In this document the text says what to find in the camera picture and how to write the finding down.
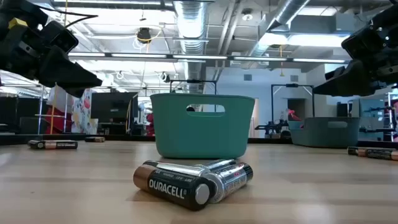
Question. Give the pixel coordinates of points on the grey background monitor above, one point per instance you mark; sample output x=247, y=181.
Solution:
x=371, y=107

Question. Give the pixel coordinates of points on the blue grey plastic bin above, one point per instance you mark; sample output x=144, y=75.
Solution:
x=323, y=137

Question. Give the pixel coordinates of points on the large silver round duct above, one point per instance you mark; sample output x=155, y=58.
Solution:
x=191, y=31

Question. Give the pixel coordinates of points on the black metal rig frame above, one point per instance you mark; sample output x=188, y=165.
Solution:
x=292, y=85

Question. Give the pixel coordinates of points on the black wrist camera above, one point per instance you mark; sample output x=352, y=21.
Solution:
x=357, y=45
x=60, y=37

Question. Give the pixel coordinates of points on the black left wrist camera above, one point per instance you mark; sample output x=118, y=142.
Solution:
x=60, y=37

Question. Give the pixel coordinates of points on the black aluminium table frame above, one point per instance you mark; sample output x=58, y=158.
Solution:
x=18, y=139

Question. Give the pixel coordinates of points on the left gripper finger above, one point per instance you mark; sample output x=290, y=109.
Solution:
x=74, y=91
x=65, y=74

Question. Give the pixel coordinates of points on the grey metal rack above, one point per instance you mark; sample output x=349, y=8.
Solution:
x=40, y=109

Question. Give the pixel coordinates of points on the slim silver round duct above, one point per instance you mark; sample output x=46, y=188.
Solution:
x=286, y=12

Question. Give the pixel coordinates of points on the teal green plastic bin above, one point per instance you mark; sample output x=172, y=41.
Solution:
x=202, y=137

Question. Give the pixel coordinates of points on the background black robot arm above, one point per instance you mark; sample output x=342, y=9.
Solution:
x=270, y=127

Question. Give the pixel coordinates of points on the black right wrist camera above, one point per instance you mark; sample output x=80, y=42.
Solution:
x=357, y=45

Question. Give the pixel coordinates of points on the floral pattern banner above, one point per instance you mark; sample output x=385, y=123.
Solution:
x=81, y=115

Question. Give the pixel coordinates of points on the black ceiling dome camera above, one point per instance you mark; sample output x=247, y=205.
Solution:
x=144, y=35

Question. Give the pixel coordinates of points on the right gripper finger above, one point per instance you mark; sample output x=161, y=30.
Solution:
x=348, y=87
x=360, y=70

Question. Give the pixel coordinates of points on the yellow tag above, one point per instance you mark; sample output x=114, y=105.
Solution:
x=17, y=23

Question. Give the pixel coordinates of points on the long ceiling light strip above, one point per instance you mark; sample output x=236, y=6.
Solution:
x=199, y=57

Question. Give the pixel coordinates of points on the black computer monitor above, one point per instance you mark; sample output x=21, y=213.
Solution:
x=112, y=107

